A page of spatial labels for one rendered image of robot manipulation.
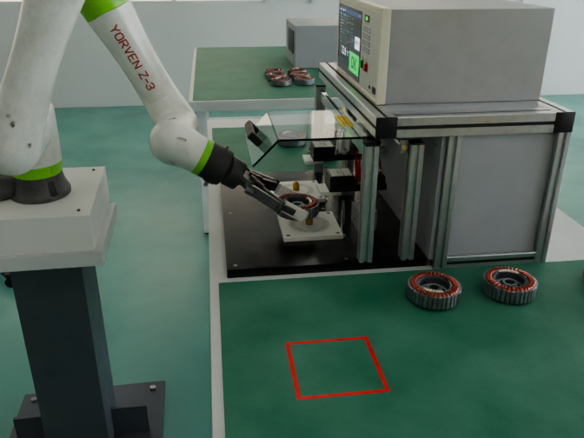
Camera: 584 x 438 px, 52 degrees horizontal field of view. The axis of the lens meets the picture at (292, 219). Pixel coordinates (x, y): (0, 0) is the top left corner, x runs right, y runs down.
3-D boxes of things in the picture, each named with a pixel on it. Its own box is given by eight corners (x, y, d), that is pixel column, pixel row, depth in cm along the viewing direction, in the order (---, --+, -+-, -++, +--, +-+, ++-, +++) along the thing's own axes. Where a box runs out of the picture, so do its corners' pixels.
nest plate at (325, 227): (283, 242, 147) (283, 237, 146) (277, 217, 161) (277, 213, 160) (343, 238, 149) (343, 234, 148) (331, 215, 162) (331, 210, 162)
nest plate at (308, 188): (273, 204, 169) (273, 200, 168) (268, 185, 182) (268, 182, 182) (325, 202, 171) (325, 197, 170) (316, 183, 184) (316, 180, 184)
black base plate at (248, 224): (227, 278, 135) (227, 269, 134) (220, 180, 193) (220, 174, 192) (426, 266, 141) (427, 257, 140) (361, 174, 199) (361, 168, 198)
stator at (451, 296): (411, 280, 134) (413, 266, 132) (462, 289, 130) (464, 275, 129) (401, 305, 124) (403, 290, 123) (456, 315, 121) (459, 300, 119)
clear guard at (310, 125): (252, 167, 127) (251, 140, 124) (245, 136, 149) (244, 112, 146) (400, 161, 131) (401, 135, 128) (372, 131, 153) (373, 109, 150)
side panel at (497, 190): (434, 269, 139) (449, 136, 126) (429, 263, 142) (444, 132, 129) (545, 262, 142) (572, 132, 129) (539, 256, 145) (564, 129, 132)
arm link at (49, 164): (0, 186, 143) (-17, 109, 134) (16, 162, 157) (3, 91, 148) (56, 183, 145) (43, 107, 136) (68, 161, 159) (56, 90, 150)
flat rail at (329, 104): (367, 161, 129) (368, 148, 128) (317, 97, 185) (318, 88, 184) (373, 161, 129) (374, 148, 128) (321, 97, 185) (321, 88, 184)
